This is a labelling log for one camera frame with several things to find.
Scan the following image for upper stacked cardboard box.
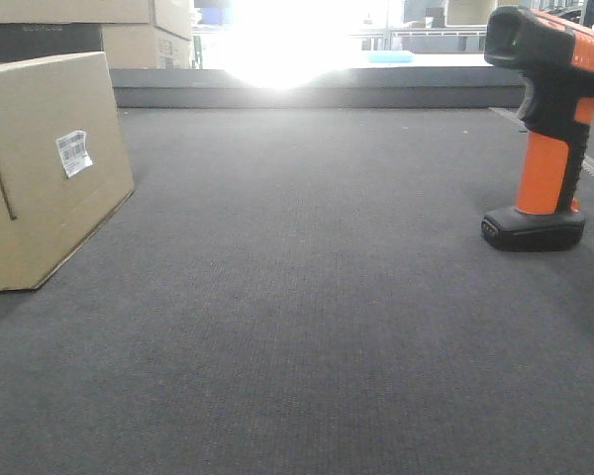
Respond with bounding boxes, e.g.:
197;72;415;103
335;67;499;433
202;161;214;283
0;0;192;39

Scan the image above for stacked cardboard box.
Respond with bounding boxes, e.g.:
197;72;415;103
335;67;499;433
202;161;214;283
0;23;192;69
0;0;192;39

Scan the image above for brown cardboard package box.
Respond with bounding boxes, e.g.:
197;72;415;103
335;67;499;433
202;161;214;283
0;52;135;292

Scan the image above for orange black barcode scanner gun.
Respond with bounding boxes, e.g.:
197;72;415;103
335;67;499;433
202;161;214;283
481;5;594;251

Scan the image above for white barcode label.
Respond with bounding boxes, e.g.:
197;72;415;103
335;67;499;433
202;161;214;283
55;130;93;178

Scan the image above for lower stacked cardboard box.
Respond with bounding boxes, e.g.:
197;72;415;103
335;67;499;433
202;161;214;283
0;23;192;69

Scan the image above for blue flat tray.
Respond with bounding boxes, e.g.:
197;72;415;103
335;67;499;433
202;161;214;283
367;49;415;64

